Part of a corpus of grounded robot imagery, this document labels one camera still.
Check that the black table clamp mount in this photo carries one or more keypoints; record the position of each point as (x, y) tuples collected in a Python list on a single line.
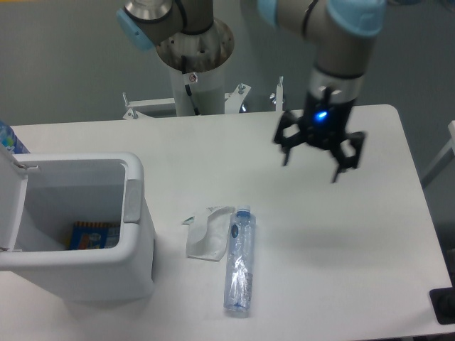
[(443, 304)]

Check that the blue labelled bottle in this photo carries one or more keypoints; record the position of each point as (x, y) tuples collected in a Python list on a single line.
[(10, 140)]

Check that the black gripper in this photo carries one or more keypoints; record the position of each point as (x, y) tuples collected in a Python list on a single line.
[(325, 120)]

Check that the clear plastic water bottle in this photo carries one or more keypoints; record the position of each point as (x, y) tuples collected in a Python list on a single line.
[(240, 261)]

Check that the white open trash can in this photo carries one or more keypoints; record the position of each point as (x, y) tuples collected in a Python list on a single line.
[(43, 195)]

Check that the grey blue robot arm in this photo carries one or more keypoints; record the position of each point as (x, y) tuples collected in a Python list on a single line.
[(344, 33)]

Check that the white frame leg right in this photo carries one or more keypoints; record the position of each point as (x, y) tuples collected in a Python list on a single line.
[(442, 159)]

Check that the blue snack package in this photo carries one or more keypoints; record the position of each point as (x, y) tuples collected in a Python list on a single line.
[(94, 235)]

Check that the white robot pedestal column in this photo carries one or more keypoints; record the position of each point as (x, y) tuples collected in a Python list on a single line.
[(196, 65)]

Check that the white metal base frame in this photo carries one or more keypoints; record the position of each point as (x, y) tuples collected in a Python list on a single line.
[(233, 103)]

